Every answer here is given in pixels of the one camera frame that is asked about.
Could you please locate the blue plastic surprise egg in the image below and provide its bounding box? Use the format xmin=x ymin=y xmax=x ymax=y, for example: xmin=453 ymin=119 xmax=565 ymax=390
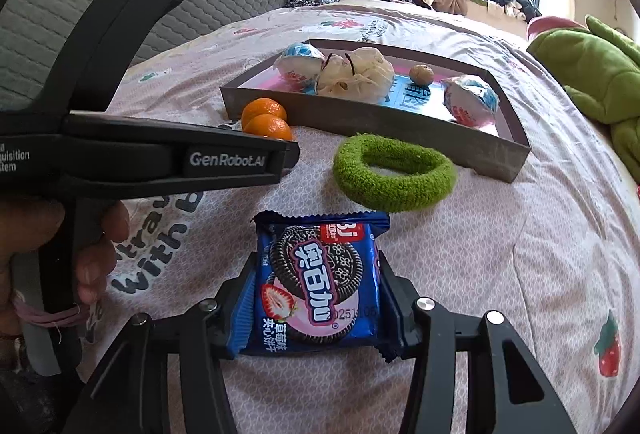
xmin=276 ymin=42 xmax=326 ymax=90
xmin=440 ymin=75 xmax=501 ymax=129

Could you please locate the green fuzzy hair scrunchie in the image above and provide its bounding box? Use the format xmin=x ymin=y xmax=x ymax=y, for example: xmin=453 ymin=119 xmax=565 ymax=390
xmin=333 ymin=134 xmax=458 ymax=214

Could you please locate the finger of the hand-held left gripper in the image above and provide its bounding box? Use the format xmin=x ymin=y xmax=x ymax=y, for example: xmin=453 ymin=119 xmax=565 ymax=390
xmin=30 ymin=0 xmax=229 ymax=115

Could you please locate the person's left hand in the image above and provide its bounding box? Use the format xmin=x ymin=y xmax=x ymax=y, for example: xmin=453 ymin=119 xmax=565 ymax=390
xmin=0 ymin=198 xmax=131 ymax=350

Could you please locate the grey cardboard box tray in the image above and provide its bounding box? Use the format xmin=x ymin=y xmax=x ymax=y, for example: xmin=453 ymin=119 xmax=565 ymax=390
xmin=220 ymin=38 xmax=532 ymax=184

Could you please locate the cream mesh bath pouf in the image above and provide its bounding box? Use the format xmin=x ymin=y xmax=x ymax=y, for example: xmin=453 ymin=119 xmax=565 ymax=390
xmin=315 ymin=46 xmax=396 ymax=104

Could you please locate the blue cookie packet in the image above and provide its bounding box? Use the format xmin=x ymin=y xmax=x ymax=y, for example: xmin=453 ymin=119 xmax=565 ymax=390
xmin=237 ymin=210 xmax=401 ymax=361

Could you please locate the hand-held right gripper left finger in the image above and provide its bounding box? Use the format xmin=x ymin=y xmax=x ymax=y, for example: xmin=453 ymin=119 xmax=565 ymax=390
xmin=62 ymin=259 xmax=258 ymax=434

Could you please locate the pink wrist band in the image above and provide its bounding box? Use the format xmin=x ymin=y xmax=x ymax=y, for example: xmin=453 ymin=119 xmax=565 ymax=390
xmin=12 ymin=296 xmax=85 ymax=329

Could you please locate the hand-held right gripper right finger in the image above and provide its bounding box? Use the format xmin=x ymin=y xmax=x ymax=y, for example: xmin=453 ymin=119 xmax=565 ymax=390
xmin=377 ymin=251 xmax=578 ymax=434

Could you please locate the green fleece blanket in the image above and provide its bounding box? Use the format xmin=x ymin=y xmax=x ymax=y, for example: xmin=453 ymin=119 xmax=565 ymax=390
xmin=526 ymin=15 xmax=640 ymax=187

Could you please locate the small pink pillow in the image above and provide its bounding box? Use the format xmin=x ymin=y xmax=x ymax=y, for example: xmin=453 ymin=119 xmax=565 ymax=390
xmin=525 ymin=15 xmax=588 ymax=40

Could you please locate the orange mandarin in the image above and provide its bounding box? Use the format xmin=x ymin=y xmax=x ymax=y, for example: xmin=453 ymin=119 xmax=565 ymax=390
xmin=243 ymin=114 xmax=293 ymax=141
xmin=241 ymin=97 xmax=288 ymax=124

